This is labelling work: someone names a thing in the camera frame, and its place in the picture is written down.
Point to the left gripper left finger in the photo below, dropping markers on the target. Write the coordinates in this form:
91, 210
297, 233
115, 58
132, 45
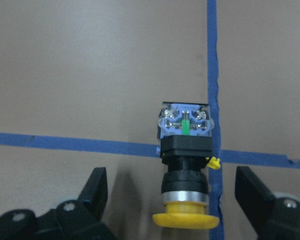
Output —
74, 219

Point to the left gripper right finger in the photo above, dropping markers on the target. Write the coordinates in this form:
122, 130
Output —
272, 216

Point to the yellow push button switch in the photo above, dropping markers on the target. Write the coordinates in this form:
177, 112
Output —
184, 132

